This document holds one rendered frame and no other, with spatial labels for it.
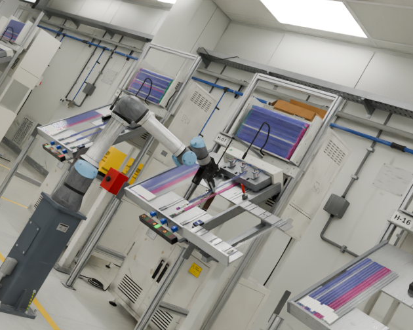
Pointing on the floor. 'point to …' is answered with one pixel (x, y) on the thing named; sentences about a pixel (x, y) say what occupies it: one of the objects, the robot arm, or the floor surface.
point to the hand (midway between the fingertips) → (212, 190)
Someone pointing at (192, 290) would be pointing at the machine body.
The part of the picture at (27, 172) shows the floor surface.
